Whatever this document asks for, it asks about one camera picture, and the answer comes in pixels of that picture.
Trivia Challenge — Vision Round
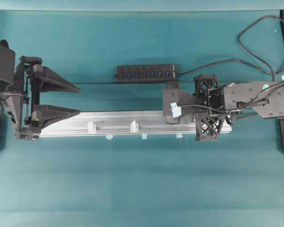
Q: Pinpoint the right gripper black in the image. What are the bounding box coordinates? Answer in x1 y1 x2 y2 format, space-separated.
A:
194 74 226 141

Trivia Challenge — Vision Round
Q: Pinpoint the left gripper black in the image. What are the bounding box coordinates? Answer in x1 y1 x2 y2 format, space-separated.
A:
13 56 81 140

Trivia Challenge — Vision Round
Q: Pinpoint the black USB cable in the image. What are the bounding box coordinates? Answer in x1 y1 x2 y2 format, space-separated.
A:
178 15 284 82

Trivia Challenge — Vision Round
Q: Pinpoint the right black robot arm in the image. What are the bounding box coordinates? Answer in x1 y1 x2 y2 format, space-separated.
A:
194 75 284 141

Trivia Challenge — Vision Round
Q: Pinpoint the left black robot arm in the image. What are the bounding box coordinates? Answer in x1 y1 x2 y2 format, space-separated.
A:
0 40 81 140

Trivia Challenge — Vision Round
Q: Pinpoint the thin black camera cable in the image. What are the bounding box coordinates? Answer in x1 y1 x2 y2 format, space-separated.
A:
177 79 284 114

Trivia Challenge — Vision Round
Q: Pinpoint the left white zip-tie ring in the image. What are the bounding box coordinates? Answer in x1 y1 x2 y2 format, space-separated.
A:
87 122 98 134

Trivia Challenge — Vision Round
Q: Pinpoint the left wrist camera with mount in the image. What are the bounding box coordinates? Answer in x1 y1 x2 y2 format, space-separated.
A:
0 39 16 93

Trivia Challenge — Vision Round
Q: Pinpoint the aluminium extrusion rail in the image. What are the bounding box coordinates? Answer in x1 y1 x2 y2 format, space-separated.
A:
37 111 233 138

